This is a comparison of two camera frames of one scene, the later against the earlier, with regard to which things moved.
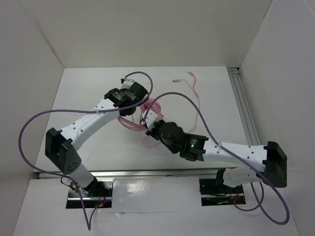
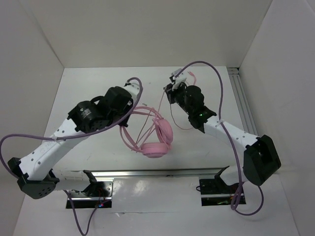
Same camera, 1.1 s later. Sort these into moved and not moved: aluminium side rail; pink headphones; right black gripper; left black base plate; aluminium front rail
Moved: pink headphones; right black gripper
Not moved: left black base plate; aluminium front rail; aluminium side rail
